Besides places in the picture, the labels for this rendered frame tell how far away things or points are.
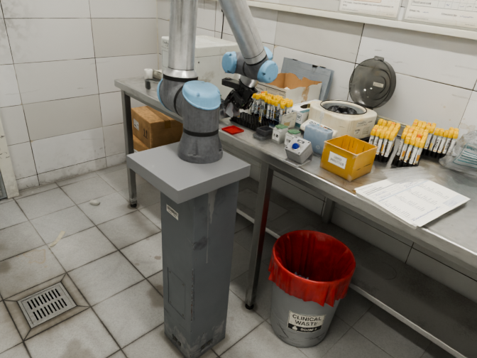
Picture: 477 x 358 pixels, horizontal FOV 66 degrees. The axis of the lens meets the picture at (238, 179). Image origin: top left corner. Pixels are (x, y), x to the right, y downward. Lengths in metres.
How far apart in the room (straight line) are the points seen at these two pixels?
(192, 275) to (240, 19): 0.87
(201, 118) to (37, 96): 1.84
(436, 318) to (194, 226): 1.11
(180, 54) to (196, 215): 0.52
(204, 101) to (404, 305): 1.23
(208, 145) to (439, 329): 1.20
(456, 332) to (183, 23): 1.55
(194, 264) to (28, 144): 1.86
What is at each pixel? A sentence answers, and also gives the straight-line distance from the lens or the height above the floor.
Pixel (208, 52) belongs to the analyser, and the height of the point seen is 1.14.
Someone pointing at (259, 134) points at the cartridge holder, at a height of 0.89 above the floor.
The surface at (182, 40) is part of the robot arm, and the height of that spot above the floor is 1.26.
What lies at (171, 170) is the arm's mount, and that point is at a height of 0.92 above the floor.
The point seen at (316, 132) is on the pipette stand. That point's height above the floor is 0.96.
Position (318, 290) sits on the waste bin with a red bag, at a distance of 1.52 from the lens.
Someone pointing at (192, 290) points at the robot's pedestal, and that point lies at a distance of 1.41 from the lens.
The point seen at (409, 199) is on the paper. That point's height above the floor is 0.89.
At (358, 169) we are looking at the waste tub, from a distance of 1.29.
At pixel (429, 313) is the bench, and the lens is 1.83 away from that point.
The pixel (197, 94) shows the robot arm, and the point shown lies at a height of 1.13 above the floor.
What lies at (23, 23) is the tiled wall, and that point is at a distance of 2.74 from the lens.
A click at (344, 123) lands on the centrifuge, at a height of 0.97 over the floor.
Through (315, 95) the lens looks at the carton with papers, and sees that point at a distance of 1.91.
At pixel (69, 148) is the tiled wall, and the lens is 3.01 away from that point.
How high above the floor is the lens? 1.44
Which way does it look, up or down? 29 degrees down
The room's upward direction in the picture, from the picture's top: 5 degrees clockwise
